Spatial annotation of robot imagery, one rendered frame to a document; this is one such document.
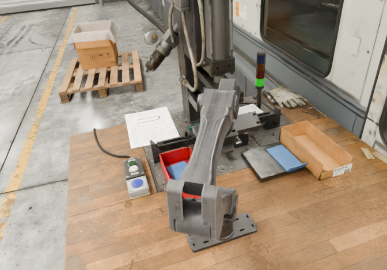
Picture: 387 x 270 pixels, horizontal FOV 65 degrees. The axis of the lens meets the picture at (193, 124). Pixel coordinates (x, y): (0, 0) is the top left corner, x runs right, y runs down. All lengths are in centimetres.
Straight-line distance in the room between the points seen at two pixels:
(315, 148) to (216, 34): 58
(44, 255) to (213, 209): 182
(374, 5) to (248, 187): 82
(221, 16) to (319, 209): 66
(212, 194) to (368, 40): 104
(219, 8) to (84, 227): 78
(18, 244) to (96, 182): 132
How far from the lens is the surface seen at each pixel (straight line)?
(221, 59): 104
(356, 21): 146
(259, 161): 114
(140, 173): 111
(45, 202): 261
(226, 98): 64
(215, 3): 99
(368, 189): 115
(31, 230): 246
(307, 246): 94
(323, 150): 126
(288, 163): 114
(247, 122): 79
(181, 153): 115
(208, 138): 59
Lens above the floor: 164
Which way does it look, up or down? 32 degrees down
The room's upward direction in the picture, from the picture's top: 5 degrees counter-clockwise
